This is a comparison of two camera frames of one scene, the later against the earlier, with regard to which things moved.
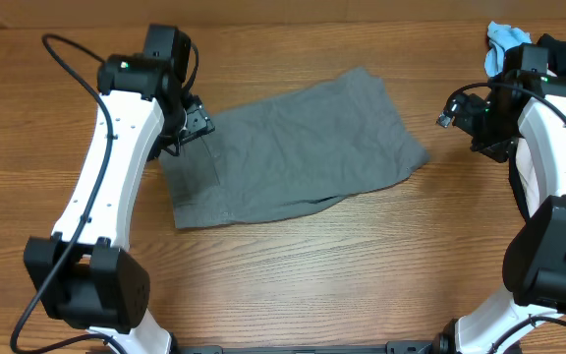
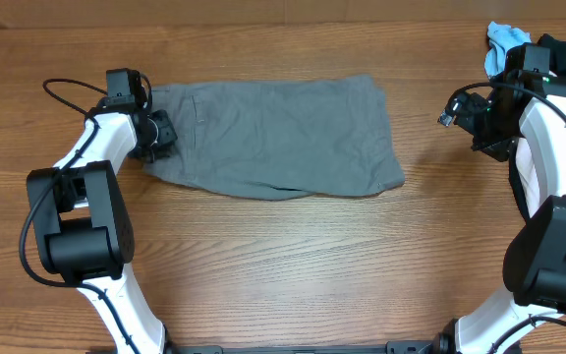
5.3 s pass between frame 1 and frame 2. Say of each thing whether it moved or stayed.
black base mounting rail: stayed
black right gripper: stayed
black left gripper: moved
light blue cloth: stayed
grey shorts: moved
